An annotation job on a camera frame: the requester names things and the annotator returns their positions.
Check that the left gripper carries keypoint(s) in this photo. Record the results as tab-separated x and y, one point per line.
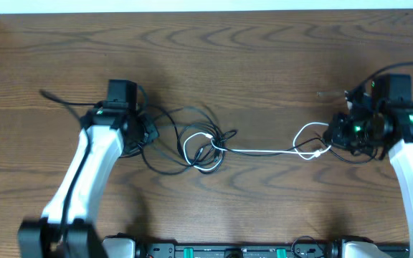
153	132

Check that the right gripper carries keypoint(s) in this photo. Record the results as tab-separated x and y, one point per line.
334	135

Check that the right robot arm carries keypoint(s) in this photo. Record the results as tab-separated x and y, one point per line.
392	95

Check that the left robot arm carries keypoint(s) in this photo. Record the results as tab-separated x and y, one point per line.
67	224

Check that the clear tape strip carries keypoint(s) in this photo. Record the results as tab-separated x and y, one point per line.
331	94

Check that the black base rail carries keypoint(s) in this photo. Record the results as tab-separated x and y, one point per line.
228	251

